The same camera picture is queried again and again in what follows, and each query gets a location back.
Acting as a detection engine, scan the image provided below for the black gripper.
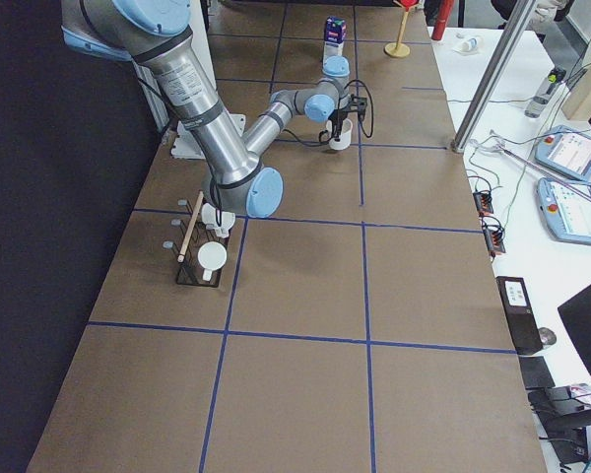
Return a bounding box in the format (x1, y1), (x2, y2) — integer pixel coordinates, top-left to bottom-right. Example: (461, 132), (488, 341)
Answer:
(330, 107), (351, 144)

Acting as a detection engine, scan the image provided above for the white smiley face mug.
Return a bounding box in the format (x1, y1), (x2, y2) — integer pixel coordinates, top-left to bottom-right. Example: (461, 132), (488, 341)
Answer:
(326, 118), (353, 151)

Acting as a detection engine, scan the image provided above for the blue white milk carton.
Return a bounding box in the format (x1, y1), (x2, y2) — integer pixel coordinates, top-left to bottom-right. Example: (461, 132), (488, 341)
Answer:
(322, 16), (346, 62)

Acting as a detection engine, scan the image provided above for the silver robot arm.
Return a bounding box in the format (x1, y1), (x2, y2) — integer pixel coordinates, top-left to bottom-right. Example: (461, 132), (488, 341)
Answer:
(61, 0), (350, 218)

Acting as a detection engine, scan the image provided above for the wooden mug tree stand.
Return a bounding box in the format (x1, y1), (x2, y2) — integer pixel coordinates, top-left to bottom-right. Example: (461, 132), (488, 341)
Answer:
(384, 0), (419, 59)

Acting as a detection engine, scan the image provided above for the white mug in rack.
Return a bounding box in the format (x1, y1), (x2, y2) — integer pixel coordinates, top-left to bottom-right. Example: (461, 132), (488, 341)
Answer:
(201, 202), (235, 238)

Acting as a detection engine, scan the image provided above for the red cylinder bottle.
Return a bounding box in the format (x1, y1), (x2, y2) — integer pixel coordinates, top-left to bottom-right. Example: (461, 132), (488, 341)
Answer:
(430, 0), (455, 41)

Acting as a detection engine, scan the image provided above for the small white bottle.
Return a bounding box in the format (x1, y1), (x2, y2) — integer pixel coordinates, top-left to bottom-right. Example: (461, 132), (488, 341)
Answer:
(453, 35), (483, 55)

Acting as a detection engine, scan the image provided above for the upper orange connector block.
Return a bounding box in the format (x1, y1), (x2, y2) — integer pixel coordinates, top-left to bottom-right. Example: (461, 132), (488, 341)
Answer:
(473, 190), (493, 217)

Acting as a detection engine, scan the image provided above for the orange connector block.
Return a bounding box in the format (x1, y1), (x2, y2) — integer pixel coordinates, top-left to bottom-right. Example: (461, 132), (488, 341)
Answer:
(482, 223), (505, 257)
(473, 190), (493, 217)

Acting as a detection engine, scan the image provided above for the white ribbed mug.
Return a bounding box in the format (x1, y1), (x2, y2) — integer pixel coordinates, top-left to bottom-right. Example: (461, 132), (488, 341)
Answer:
(197, 241), (228, 283)

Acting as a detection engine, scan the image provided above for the lower orange connector block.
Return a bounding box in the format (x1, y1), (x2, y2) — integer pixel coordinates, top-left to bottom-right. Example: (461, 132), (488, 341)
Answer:
(482, 223), (505, 257)

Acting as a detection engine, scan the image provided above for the upper teach pendant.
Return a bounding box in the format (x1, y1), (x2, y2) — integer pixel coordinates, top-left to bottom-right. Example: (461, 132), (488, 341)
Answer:
(535, 125), (591, 181)

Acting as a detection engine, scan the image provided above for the teach pendant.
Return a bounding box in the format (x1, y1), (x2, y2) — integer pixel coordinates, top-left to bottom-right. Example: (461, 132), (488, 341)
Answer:
(535, 125), (591, 181)
(536, 177), (591, 245)

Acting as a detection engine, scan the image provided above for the lower teach pendant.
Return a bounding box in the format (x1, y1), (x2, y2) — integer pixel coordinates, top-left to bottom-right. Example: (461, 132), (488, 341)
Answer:
(536, 177), (591, 245)

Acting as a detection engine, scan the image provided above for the black box with label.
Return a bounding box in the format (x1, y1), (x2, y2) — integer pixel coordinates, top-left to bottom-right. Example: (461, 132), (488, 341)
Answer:
(495, 276), (543, 356)

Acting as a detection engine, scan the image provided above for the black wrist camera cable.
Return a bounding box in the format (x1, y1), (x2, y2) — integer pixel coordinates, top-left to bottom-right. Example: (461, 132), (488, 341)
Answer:
(280, 78), (376, 148)

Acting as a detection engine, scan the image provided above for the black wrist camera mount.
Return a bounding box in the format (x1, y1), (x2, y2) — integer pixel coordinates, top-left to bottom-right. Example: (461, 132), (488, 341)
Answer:
(348, 95), (368, 119)

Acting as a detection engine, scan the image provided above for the aluminium frame post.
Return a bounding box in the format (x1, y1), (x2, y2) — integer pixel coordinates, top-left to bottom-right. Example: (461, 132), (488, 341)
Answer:
(451, 0), (537, 154)

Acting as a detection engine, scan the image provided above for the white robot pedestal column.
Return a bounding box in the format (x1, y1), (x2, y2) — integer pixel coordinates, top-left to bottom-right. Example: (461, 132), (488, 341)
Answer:
(158, 1), (247, 173)

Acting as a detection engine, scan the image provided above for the black wire mug rack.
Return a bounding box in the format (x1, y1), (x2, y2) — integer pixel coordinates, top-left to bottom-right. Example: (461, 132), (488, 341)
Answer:
(173, 211), (230, 288)

